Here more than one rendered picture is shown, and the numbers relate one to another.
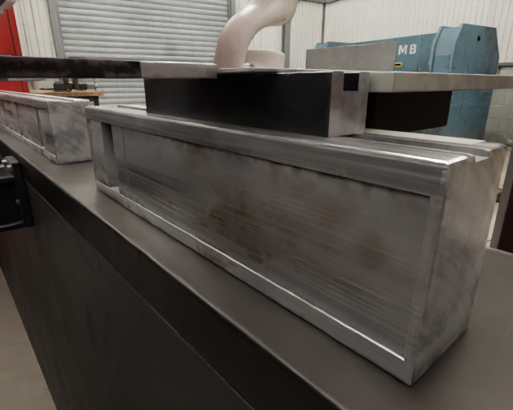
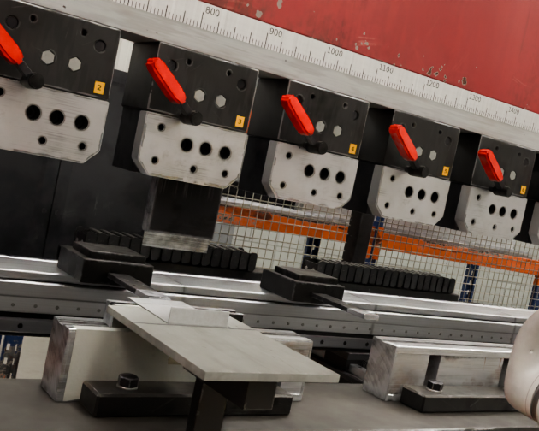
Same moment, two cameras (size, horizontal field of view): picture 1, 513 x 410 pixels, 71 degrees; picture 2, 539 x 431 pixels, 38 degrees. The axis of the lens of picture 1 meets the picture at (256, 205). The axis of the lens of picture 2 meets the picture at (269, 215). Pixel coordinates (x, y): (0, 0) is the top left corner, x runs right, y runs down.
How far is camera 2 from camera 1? 1.17 m
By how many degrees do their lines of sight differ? 94
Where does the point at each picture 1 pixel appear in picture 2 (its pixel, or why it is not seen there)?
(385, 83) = (109, 309)
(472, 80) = (137, 329)
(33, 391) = not seen: outside the picture
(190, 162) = not seen: hidden behind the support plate
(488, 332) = (50, 403)
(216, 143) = not seen: hidden behind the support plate
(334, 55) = (207, 315)
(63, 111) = (378, 347)
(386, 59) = (173, 316)
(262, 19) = not seen: outside the picture
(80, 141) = (379, 378)
